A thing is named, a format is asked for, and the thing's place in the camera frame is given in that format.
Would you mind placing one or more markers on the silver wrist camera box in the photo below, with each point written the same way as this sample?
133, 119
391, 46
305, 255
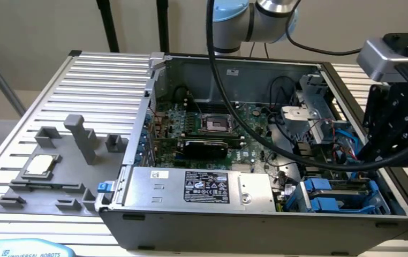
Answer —
377, 57

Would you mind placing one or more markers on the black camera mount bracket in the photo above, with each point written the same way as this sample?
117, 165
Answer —
403, 38

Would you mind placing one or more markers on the blue case latch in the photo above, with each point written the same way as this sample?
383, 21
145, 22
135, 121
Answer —
105, 187

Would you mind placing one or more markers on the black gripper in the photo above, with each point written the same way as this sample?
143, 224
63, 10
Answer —
397, 125

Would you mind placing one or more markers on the open black PC case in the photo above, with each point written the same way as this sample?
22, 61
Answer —
247, 230

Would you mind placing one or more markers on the white sticker on case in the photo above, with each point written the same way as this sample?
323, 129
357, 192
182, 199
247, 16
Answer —
233, 72

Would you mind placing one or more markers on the silver power supply unit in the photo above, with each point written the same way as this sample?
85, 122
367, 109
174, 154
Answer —
197, 187

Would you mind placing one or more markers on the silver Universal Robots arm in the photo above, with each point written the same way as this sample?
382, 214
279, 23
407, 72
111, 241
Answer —
261, 24

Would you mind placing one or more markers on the black stand pole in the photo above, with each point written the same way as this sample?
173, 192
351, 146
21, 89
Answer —
163, 24
109, 24

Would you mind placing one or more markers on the black graphics card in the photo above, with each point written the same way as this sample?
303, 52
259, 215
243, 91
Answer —
206, 148

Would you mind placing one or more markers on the silver metal disk bay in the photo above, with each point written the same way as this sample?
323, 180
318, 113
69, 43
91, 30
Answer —
311, 112

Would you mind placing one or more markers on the green motherboard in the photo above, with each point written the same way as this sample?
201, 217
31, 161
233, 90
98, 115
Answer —
254, 155

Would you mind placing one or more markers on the teal Universal Robots cover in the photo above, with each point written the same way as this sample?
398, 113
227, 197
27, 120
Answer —
18, 249

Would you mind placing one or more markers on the grey parts rack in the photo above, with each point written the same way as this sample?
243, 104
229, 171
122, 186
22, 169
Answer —
65, 184

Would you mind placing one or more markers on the grey metal pole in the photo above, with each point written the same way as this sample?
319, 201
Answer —
1, 77

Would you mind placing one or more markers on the silver CPU chip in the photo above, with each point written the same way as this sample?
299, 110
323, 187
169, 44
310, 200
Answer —
42, 164

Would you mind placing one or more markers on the blue disk caddy bay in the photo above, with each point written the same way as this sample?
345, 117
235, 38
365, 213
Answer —
333, 195

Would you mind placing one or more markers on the CPU socket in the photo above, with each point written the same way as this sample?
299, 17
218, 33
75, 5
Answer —
217, 122

